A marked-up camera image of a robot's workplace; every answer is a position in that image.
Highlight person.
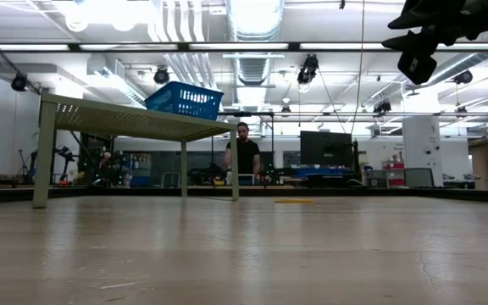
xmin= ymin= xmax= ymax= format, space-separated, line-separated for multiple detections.
xmin=224 ymin=121 xmax=265 ymax=184

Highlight blue storage cabinet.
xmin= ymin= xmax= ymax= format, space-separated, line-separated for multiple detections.
xmin=130 ymin=152 xmax=153 ymax=188

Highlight red storage drawers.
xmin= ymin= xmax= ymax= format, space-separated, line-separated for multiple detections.
xmin=381 ymin=159 xmax=406 ymax=187

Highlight black ceiling light rail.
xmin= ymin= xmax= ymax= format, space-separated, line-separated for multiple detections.
xmin=0 ymin=41 xmax=488 ymax=53

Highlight black monitor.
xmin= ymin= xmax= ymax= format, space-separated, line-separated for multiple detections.
xmin=299 ymin=130 xmax=354 ymax=169

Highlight white square column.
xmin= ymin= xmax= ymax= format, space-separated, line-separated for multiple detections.
xmin=402 ymin=115 xmax=443 ymax=188

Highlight black aluminium table frame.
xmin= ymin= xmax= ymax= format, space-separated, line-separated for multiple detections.
xmin=0 ymin=185 xmax=488 ymax=205

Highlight black ceiling spotlight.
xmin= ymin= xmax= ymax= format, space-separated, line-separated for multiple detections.
xmin=373 ymin=99 xmax=393 ymax=116
xmin=152 ymin=65 xmax=171 ymax=86
xmin=10 ymin=73 xmax=30 ymax=92
xmin=297 ymin=53 xmax=320 ymax=85
xmin=453 ymin=69 xmax=474 ymax=85

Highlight green perforated metal shelf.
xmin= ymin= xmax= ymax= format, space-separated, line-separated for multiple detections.
xmin=31 ymin=93 xmax=240 ymax=209

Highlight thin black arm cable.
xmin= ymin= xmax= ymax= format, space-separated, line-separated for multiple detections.
xmin=0 ymin=16 xmax=42 ymax=96

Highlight blue plastic basket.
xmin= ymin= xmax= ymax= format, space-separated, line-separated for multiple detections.
xmin=144 ymin=80 xmax=225 ymax=121

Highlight silver air duct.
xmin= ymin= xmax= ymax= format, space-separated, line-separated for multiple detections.
xmin=225 ymin=0 xmax=286 ymax=86

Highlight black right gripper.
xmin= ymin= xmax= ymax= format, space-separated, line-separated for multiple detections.
xmin=380 ymin=0 xmax=488 ymax=86

